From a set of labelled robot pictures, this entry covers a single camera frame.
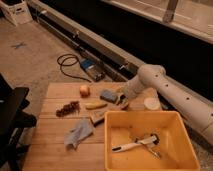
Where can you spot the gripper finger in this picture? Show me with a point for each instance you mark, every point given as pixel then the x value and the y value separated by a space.
pixel 124 105

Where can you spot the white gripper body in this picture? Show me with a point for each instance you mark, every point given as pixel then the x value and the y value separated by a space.
pixel 121 98

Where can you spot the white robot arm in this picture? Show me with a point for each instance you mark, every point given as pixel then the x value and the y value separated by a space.
pixel 197 113

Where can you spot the blue sponge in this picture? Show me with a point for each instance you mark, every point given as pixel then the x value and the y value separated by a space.
pixel 108 96

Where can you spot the yellow banana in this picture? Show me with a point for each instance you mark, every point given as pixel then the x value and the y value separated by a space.
pixel 95 105

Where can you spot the wooden brush block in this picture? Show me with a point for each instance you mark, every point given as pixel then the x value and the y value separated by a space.
pixel 97 117

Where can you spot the blue power box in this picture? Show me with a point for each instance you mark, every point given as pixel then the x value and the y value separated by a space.
pixel 92 69

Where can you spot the red apple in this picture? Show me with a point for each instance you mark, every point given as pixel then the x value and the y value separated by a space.
pixel 84 91

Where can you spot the grey cloth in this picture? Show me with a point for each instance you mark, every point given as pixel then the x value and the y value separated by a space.
pixel 82 130

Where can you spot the brown grape bunch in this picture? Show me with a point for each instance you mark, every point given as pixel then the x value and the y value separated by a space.
pixel 72 107

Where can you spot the metal fork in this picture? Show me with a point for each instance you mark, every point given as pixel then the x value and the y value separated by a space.
pixel 149 142

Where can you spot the yellow plastic bin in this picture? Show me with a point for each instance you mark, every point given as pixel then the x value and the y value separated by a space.
pixel 177 153

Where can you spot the black stand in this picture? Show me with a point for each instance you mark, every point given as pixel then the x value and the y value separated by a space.
pixel 13 120

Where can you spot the white cardboard box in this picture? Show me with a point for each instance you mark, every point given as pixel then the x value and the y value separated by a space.
pixel 17 14

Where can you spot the white handled peeler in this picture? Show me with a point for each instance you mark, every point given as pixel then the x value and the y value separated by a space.
pixel 128 146

